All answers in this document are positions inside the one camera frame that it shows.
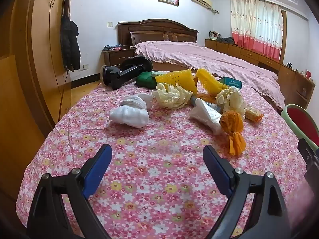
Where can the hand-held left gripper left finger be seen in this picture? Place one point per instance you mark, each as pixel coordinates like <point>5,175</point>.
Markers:
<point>97,170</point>

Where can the pink floral cloth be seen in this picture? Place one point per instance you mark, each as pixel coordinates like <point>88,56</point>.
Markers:
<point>159,191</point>

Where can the green plush toy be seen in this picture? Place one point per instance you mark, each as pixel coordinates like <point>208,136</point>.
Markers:
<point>145,80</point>

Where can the pink checked quilt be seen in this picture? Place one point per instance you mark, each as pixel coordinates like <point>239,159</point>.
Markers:
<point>199,57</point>

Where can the white and red curtain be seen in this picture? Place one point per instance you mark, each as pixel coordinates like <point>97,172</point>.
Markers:
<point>254,25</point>

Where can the black hanging jacket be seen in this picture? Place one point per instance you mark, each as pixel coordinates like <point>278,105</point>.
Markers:
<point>71,44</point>

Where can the brown wooden bed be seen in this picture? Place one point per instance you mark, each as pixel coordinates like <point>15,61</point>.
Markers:
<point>154,29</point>

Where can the row of books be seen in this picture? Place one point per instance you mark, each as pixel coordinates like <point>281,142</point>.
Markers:
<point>214,35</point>

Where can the wooden wardrobe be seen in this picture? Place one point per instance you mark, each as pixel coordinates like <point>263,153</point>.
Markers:
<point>25,54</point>

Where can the white sock bundle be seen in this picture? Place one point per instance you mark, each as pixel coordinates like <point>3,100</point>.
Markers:
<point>127,117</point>

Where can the black clothes pile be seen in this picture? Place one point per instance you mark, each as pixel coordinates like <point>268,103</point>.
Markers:
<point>226,40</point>

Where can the small red box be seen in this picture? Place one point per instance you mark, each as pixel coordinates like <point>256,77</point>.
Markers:
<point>308,75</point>

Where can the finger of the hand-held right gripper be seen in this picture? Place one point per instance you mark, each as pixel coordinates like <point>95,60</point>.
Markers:
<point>307,151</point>

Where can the yellow snack wrapper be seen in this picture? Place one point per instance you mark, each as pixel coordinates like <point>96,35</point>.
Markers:
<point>254,114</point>

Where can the white plastic bag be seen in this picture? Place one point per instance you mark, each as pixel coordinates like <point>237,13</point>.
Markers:
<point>205,115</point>

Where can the black suction mount device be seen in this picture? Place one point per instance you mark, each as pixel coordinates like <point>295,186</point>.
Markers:
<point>124,76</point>

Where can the long wooden cabinet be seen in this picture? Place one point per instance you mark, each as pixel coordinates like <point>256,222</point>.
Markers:
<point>249,54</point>

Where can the white foam fruit net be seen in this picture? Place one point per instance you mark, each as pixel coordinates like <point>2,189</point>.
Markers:
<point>139,99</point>

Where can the green rimmed red bowl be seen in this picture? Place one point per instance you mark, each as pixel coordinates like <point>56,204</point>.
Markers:
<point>300,119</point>

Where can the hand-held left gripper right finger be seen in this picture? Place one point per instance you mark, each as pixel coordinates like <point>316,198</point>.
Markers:
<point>219,171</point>

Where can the brown wooden nightstand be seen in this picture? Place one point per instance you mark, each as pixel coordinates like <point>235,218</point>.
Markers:
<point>117,57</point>

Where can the blue grey tube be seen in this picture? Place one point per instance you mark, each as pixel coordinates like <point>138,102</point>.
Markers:
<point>213,107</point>

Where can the cream paper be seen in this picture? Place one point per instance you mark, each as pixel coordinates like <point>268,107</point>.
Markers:
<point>172,97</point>
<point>231,99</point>

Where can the folded dark clothes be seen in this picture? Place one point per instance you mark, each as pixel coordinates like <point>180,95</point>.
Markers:
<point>112,47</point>

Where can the teal cardboard box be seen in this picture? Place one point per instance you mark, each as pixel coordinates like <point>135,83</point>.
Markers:
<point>231,82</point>

